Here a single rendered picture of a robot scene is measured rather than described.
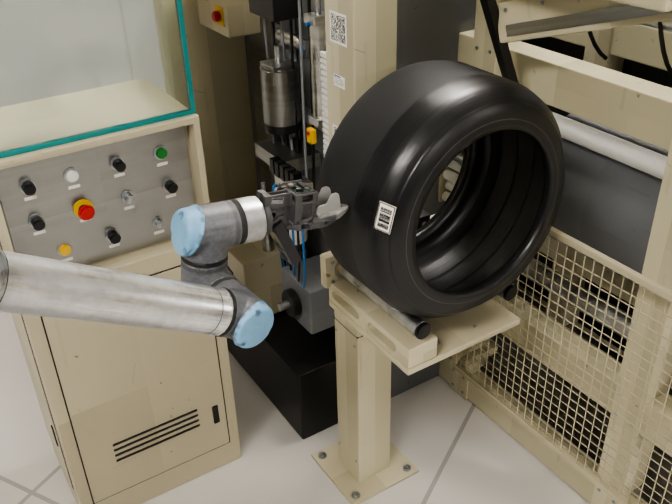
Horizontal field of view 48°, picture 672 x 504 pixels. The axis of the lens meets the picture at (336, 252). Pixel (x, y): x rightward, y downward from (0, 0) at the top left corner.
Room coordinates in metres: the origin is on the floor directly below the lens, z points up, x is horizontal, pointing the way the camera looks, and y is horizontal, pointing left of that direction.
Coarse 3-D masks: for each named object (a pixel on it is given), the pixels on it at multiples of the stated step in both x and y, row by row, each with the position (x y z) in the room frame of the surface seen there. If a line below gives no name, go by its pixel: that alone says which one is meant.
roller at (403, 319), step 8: (344, 272) 1.67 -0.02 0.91; (352, 280) 1.64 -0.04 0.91; (360, 288) 1.60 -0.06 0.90; (368, 296) 1.57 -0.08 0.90; (376, 296) 1.55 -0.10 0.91; (376, 304) 1.55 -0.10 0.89; (384, 304) 1.52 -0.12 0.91; (392, 312) 1.49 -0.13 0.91; (400, 312) 1.47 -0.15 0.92; (400, 320) 1.46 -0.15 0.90; (408, 320) 1.44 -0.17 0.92; (416, 320) 1.43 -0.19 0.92; (424, 320) 1.44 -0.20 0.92; (408, 328) 1.43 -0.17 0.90; (416, 328) 1.41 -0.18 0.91; (424, 328) 1.42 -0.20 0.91; (416, 336) 1.41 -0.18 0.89; (424, 336) 1.42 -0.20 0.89
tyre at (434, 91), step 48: (384, 96) 1.55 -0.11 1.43; (432, 96) 1.49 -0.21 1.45; (480, 96) 1.48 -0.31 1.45; (528, 96) 1.56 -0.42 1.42; (336, 144) 1.53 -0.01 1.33; (384, 144) 1.43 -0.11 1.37; (432, 144) 1.40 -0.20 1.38; (480, 144) 1.82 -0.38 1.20; (528, 144) 1.73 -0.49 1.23; (336, 192) 1.47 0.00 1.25; (384, 192) 1.37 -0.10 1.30; (480, 192) 1.81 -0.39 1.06; (528, 192) 1.71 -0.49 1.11; (336, 240) 1.46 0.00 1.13; (384, 240) 1.35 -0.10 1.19; (432, 240) 1.74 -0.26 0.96; (480, 240) 1.71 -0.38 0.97; (528, 240) 1.56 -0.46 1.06; (384, 288) 1.37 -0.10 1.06; (432, 288) 1.39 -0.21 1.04; (480, 288) 1.48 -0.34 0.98
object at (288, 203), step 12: (300, 180) 1.40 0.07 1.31; (264, 192) 1.32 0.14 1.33; (276, 192) 1.33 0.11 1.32; (288, 192) 1.33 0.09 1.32; (300, 192) 1.34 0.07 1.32; (312, 192) 1.34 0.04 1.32; (264, 204) 1.30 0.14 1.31; (276, 204) 1.31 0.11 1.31; (288, 204) 1.32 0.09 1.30; (300, 204) 1.32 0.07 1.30; (312, 204) 1.34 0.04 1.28; (276, 216) 1.31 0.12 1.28; (288, 216) 1.33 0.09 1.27; (300, 216) 1.32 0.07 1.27; (312, 216) 1.34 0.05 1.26; (288, 228) 1.32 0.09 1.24; (300, 228) 1.31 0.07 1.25
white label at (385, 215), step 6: (384, 204) 1.35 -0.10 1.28; (378, 210) 1.36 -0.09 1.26; (384, 210) 1.35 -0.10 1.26; (390, 210) 1.34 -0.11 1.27; (378, 216) 1.35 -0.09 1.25; (384, 216) 1.34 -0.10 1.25; (390, 216) 1.34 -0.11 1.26; (378, 222) 1.35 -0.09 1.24; (384, 222) 1.34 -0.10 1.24; (390, 222) 1.33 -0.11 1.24; (378, 228) 1.34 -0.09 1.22; (384, 228) 1.34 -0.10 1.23; (390, 228) 1.33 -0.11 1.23
